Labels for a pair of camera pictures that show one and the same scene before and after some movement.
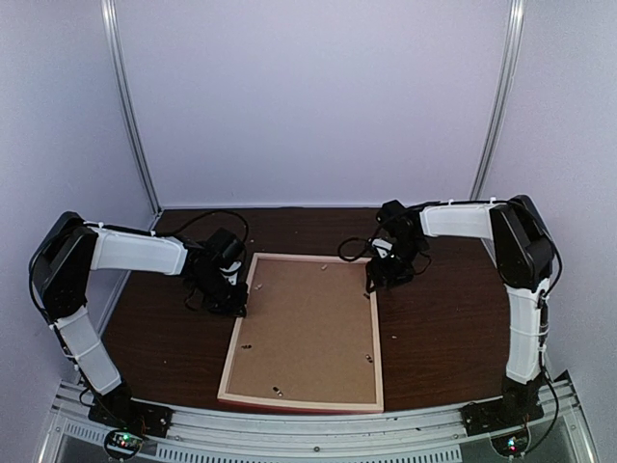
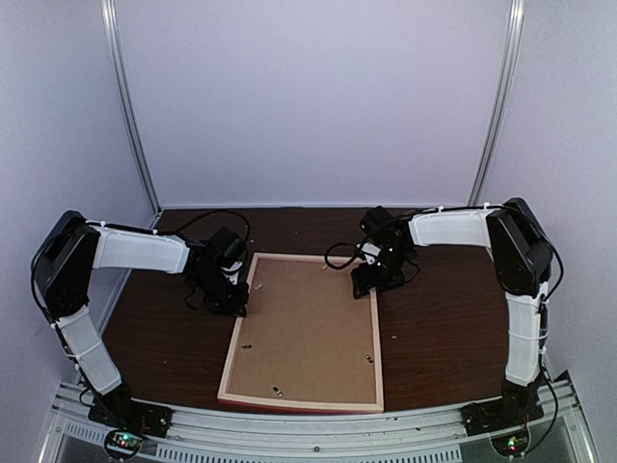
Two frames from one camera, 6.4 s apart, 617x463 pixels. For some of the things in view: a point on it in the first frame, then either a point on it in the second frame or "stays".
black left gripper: x=231 y=309 stays
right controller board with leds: x=512 y=444 stays
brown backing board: x=307 y=333 stays
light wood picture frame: x=223 y=395 -> x=355 y=406
